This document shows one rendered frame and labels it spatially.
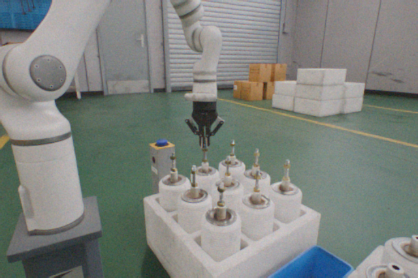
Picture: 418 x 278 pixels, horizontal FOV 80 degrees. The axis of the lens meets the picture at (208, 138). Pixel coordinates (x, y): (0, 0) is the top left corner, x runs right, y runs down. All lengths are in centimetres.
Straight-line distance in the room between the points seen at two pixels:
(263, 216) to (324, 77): 264
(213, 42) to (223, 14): 560
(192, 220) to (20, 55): 50
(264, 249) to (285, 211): 14
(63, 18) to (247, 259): 59
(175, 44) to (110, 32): 130
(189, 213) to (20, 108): 43
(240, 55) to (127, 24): 269
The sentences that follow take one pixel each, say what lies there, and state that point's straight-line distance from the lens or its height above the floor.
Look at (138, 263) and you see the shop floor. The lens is 90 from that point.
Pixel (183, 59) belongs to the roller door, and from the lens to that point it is 581.
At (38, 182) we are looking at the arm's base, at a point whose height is 41.
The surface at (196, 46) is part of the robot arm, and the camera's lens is 76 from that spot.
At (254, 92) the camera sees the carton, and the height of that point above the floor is 13.
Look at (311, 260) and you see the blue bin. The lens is 82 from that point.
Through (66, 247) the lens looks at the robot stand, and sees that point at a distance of 55.
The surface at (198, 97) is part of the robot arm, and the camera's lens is 71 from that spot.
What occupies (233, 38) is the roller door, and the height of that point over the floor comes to 119.
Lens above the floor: 60
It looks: 17 degrees down
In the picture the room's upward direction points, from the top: straight up
